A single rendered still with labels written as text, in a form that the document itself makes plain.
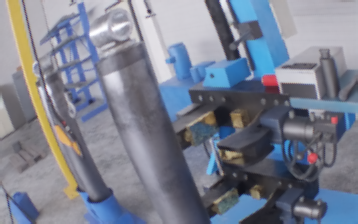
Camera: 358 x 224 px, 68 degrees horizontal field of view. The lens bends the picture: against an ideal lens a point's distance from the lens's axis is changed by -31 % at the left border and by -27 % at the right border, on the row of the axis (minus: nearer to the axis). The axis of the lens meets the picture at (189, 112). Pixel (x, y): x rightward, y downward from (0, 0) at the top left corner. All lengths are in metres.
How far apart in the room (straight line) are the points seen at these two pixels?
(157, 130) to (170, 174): 0.18
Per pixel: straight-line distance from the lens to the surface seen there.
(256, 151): 1.36
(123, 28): 1.35
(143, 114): 1.27
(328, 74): 1.32
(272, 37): 1.77
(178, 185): 1.39
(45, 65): 2.52
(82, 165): 2.62
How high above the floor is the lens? 1.57
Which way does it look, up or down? 18 degrees down
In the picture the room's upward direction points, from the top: 19 degrees counter-clockwise
